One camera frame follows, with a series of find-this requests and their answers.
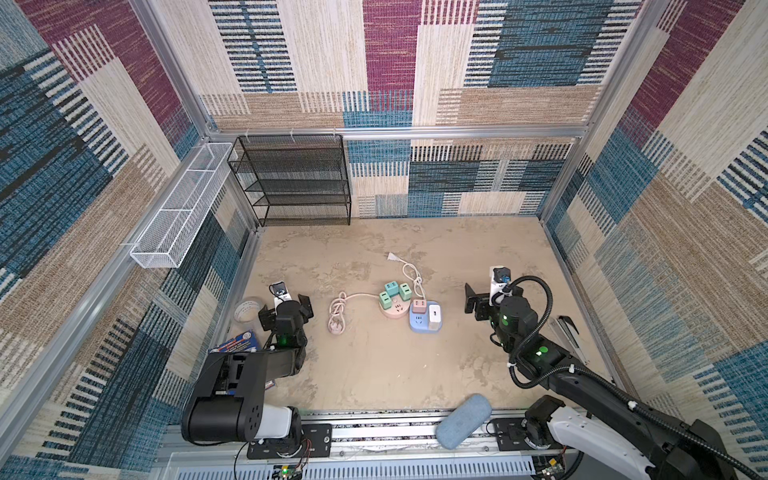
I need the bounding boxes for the white square adapter cube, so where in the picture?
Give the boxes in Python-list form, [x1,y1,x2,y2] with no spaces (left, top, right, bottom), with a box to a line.
[427,302,442,331]

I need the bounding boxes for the pink plug adapter cube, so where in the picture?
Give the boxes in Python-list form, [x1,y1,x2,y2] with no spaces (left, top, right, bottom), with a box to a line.
[411,299,428,315]

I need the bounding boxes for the green plug adapter cube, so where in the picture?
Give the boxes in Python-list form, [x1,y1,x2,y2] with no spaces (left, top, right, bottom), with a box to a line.
[399,283,412,301]

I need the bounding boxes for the teal plug adapter cube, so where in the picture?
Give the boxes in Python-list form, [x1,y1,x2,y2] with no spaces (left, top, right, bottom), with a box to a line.
[385,281,400,297]

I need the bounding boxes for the green plug adapter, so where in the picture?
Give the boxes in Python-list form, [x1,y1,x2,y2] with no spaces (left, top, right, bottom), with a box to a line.
[378,291,392,310]

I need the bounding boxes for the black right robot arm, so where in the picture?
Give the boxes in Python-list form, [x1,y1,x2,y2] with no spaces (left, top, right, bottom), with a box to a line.
[465,267,760,479]

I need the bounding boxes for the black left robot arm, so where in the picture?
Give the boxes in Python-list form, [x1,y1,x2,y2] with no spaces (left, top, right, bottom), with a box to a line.
[180,295,314,455]

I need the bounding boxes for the clear tape roll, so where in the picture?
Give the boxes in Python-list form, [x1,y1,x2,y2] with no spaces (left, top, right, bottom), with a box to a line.
[233,297,264,325]

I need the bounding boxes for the blue square power strip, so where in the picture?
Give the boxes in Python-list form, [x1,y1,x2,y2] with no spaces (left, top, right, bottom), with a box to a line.
[409,306,441,333]

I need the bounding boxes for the blue printed booklet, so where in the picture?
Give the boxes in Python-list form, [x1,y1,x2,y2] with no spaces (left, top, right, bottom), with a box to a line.
[209,330,261,353]

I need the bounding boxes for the pink round power strip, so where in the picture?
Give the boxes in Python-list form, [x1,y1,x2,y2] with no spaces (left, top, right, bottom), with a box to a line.
[379,297,411,319]

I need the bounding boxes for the silver stapler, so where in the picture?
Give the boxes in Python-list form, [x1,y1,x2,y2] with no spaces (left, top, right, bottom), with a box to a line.
[551,315,589,365]

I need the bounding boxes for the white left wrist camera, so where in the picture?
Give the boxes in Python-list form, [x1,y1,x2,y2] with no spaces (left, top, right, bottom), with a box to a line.
[268,281,293,308]

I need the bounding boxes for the white power strip cable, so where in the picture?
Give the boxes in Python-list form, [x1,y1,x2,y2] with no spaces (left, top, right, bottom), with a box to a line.
[386,251,428,302]

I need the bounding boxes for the black wire shelf rack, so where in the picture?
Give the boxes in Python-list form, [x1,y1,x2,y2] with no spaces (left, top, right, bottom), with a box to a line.
[228,134,352,227]

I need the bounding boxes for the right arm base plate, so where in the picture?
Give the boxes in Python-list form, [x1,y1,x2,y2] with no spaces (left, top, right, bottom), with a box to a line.
[485,417,577,454]

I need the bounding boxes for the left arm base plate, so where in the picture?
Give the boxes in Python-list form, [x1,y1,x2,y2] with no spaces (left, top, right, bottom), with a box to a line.
[246,423,333,460]

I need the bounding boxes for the white wire mesh basket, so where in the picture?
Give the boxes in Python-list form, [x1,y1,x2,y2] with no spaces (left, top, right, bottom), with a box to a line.
[130,143,233,269]

